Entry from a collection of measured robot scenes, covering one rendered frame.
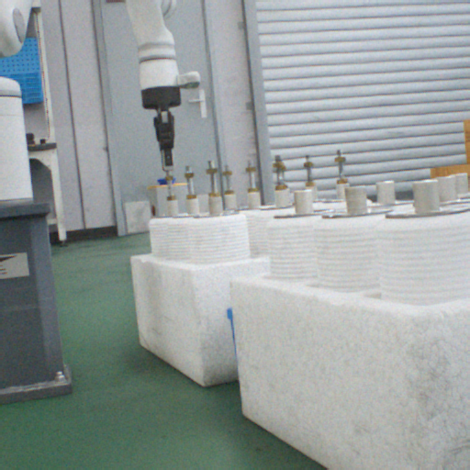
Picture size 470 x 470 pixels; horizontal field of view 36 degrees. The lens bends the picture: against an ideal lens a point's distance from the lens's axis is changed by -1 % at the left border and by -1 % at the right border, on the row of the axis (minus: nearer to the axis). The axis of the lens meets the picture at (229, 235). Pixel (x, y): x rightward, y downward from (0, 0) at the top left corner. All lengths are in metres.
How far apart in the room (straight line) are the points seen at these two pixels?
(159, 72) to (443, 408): 0.93
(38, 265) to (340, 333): 0.61
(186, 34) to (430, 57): 2.28
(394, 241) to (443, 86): 6.45
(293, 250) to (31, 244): 0.47
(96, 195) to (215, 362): 5.10
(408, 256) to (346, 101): 6.01
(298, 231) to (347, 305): 0.19
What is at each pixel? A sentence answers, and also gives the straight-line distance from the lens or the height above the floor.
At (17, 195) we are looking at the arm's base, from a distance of 1.17.
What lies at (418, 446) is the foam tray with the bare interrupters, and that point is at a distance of 0.61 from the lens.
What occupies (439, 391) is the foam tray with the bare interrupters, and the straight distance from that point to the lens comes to 0.60.
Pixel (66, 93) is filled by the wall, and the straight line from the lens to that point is 6.21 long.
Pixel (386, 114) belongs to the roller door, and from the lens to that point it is 6.77.
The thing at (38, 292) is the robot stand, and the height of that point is 0.16.
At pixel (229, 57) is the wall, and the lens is 6.43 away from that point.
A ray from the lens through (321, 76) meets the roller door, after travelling 6.59.
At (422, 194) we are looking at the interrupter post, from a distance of 0.66.
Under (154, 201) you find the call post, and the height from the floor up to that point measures 0.28.
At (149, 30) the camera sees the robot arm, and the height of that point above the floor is 0.60.
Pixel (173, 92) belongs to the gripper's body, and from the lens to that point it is 1.37.
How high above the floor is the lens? 0.29
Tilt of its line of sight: 4 degrees down
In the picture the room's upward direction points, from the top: 6 degrees counter-clockwise
